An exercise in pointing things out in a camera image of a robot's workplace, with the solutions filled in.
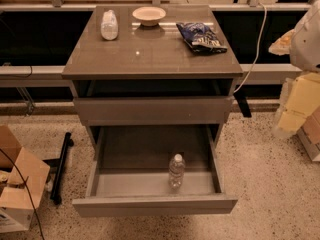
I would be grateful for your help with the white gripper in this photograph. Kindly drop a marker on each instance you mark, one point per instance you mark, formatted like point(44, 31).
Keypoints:
point(307, 44)

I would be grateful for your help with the clear plastic water bottle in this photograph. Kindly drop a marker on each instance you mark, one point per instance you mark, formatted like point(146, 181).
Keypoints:
point(176, 171)

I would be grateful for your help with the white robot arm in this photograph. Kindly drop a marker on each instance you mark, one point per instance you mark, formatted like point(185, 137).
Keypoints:
point(305, 49)

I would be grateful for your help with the closed grey top drawer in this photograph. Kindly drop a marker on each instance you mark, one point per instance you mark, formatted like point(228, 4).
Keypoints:
point(153, 111)

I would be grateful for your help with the grey drawer cabinet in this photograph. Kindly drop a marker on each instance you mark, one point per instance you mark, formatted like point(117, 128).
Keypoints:
point(146, 62)

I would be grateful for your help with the open grey middle drawer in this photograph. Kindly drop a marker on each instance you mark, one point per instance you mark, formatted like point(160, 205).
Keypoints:
point(130, 173)

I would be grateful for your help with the black table leg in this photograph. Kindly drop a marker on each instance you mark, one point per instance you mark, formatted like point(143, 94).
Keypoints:
point(243, 104)

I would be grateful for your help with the cardboard box on right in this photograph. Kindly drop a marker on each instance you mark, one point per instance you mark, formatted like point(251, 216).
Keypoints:
point(309, 135)

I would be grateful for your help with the cardboard box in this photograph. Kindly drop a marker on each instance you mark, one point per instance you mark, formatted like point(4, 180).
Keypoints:
point(309, 135)
point(24, 186)

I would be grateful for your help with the blue chip bag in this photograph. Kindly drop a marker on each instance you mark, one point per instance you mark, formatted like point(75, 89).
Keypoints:
point(200, 38)

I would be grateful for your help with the white paper bowl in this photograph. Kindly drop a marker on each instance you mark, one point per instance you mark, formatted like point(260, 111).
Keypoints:
point(149, 16)

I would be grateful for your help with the black metal bar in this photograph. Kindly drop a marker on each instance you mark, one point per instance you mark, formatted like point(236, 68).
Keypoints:
point(55, 193)

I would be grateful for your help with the cardboard box on left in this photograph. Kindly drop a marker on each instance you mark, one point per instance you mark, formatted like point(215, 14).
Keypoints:
point(24, 186)

